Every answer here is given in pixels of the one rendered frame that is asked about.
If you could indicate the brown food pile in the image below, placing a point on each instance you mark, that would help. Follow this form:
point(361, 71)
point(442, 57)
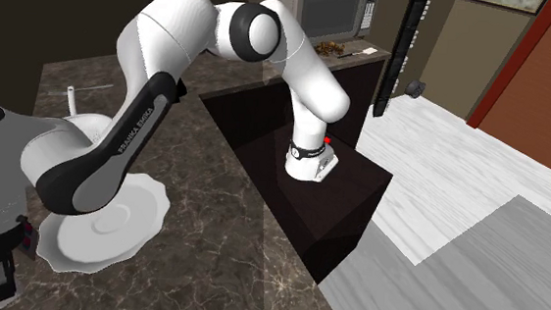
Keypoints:
point(329, 48)

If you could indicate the white scalloped plate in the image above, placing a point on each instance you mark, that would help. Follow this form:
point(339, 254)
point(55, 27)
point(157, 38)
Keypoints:
point(108, 230)

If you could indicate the dark robot stand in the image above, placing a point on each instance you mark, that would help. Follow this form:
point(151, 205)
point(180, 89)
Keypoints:
point(330, 201)

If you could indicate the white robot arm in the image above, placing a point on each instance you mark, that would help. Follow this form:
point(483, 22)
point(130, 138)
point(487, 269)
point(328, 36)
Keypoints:
point(168, 28)

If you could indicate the grey microwave oven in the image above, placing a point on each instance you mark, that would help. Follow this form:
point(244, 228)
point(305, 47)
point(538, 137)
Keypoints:
point(332, 12)

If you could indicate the black tall rack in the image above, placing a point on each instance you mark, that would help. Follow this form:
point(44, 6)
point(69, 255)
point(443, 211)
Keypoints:
point(404, 47)

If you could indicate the olive door with black knob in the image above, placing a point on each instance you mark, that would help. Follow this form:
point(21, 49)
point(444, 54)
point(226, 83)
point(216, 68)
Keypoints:
point(473, 56)

